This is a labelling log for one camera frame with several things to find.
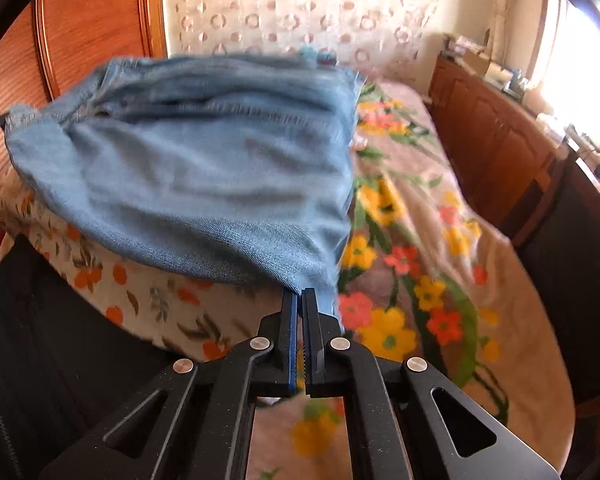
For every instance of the black chair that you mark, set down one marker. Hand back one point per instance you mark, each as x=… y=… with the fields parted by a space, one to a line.
x=580 y=285

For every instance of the long wooden cabinet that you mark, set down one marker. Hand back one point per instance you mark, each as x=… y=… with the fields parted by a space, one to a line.
x=490 y=130

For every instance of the bright window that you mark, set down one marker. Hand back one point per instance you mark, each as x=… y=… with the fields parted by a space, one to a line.
x=580 y=70

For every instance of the beige window curtain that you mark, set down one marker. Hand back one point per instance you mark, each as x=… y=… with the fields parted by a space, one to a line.
x=505 y=0

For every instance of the orange fruit print quilt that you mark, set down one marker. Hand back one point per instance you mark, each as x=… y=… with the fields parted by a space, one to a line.
x=145 y=295

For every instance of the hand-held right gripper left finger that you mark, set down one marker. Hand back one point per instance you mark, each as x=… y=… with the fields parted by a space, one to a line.
x=295 y=350

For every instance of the small box with teal bundle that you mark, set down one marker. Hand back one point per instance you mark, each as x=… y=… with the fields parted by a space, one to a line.
x=310 y=52

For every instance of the wooden louvered wardrobe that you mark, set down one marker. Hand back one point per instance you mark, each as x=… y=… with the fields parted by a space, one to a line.
x=95 y=20

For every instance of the light blue denim pants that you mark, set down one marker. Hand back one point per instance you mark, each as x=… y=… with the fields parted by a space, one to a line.
x=180 y=160

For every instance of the sheer circle pattern curtain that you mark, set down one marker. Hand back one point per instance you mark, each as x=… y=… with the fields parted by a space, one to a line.
x=280 y=5

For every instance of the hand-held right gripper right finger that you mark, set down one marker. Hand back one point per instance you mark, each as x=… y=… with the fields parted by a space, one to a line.
x=312 y=340

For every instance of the floral pink blanket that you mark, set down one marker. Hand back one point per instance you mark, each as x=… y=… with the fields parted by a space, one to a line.
x=430 y=260

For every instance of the cardboard box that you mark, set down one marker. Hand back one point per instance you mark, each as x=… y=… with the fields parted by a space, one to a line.
x=475 y=62

